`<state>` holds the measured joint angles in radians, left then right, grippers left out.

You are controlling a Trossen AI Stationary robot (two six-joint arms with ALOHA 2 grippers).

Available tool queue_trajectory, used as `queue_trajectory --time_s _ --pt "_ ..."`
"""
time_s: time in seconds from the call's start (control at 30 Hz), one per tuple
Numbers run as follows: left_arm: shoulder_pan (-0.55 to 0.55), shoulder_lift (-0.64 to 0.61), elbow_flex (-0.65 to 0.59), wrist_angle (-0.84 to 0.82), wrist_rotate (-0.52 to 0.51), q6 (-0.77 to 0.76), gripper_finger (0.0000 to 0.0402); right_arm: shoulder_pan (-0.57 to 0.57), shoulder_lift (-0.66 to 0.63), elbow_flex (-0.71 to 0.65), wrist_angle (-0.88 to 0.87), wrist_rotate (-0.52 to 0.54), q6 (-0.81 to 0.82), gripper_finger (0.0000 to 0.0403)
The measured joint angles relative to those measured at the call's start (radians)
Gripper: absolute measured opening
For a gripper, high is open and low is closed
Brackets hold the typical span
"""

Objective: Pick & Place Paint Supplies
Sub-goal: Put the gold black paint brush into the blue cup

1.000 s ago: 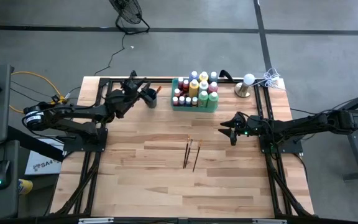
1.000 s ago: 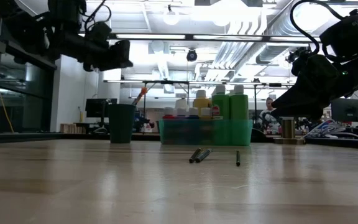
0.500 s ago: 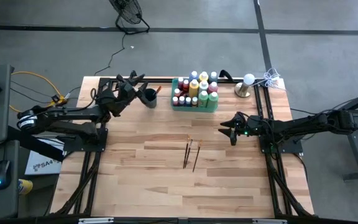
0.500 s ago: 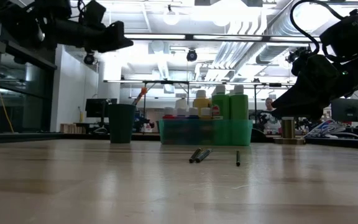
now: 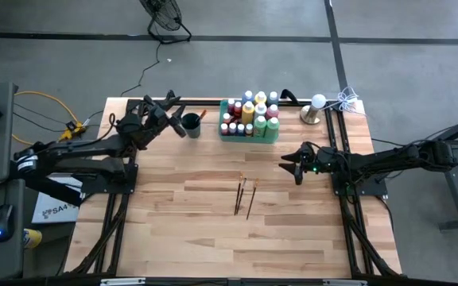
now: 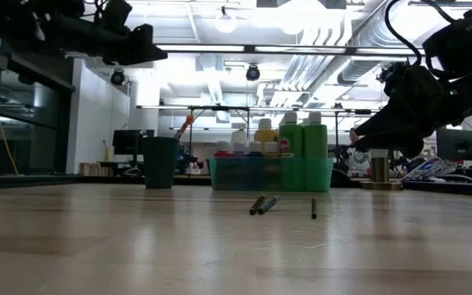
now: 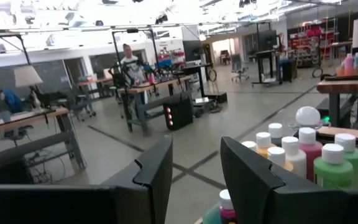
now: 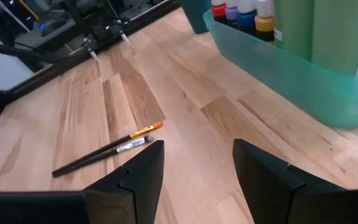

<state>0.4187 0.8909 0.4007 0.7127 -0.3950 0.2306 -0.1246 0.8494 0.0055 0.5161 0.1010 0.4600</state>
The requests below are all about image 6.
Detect brass lamp with white bulb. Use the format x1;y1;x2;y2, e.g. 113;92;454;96
360;148;403;191

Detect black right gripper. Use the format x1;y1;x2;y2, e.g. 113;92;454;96
351;64;450;160

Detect ceiling light strip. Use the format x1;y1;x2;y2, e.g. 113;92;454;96
156;43;246;53
356;48;425;57
253;45;347;55

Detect large white paint bottle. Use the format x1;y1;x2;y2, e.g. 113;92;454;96
230;129;249;145

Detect white cable bundle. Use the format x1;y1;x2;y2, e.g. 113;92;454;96
399;155;472;184

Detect dark green cup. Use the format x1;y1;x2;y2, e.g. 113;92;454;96
142;136;181;190

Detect small gold paint bottle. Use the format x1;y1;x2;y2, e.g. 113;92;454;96
263;141;281;193

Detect large yellow paint bottle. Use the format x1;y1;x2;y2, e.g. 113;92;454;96
253;118;280;156

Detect large green paint bottle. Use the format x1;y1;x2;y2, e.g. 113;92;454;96
278;111;305;193
302;111;329;193

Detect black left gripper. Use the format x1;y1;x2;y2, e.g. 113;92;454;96
92;0;169;67

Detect small purple paint bottle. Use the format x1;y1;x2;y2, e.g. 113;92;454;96
231;141;247;193

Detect green translucent plastic tray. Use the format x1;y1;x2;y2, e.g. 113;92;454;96
208;156;334;193

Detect brown wooden blocks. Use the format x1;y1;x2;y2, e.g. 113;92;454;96
79;161;115;178

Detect black computer monitor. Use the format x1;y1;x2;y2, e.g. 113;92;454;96
436;128;472;162
111;129;156;165

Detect person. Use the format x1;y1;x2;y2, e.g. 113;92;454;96
341;127;370;179

